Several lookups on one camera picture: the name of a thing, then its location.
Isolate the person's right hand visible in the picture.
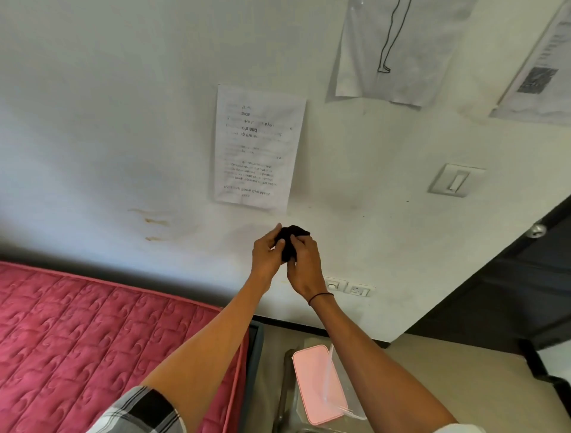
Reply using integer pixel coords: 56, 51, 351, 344
286, 234, 328, 299

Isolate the person's left hand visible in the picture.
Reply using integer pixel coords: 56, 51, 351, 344
252, 223, 286, 283

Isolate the black cloth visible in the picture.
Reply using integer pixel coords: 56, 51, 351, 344
273, 225, 311, 263

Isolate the person's right forearm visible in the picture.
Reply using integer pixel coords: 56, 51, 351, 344
308, 292, 460, 433

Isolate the person's left forearm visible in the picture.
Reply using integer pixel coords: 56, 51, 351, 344
139, 272, 273, 433

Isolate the printed text paper sheet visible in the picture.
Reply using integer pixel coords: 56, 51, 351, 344
213, 85, 308, 213

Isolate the pink container lid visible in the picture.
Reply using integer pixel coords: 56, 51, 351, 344
292, 344, 349, 425

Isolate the dark wooden door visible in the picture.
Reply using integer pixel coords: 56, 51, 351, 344
404, 194, 571, 353

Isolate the red quilted mattress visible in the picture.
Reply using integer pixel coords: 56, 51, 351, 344
0, 261, 250, 433

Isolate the plaid shirt sleeve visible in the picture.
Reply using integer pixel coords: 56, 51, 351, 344
87, 386, 187, 433

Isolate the line drawing paper sheet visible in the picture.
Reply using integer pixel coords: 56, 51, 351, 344
335, 0, 477, 108

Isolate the paper sheet with square code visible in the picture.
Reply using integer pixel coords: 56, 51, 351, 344
489, 0, 571, 126

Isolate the dark bed frame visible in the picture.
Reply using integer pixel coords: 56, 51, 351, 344
241, 319, 265, 433

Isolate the white wall light switch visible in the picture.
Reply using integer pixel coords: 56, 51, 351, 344
428, 163, 486, 198

